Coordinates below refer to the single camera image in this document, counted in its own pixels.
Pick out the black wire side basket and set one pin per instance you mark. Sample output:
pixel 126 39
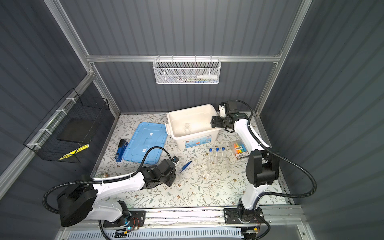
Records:
pixel 43 141

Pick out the blue plastic tweezers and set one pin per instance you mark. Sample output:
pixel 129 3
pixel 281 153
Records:
pixel 185 166

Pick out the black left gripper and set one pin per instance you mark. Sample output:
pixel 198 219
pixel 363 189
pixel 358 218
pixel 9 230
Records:
pixel 173 177

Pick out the black pad in basket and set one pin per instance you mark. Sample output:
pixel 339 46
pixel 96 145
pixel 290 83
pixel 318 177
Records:
pixel 79 131

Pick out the white wire wall basket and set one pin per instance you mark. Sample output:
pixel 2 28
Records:
pixel 185 73

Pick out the clear test tube rack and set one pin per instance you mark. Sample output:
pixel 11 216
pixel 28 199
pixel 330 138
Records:
pixel 220 173

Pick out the white plastic storage bin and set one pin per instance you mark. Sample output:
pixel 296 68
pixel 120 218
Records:
pixel 199 119

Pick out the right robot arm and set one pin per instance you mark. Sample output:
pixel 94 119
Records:
pixel 263 165

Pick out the blue plastic bin lid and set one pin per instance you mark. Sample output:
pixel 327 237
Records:
pixel 147 135

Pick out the white bottle in basket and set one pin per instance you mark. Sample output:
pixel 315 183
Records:
pixel 208 77

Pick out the highlighter pen pack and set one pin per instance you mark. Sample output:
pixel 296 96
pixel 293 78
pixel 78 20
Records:
pixel 239 149

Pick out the blue stapler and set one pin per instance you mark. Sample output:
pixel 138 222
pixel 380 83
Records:
pixel 120 151

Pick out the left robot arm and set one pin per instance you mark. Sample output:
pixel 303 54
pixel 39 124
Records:
pixel 85 200

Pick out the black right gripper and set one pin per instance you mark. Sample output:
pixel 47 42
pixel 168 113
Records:
pixel 216 122

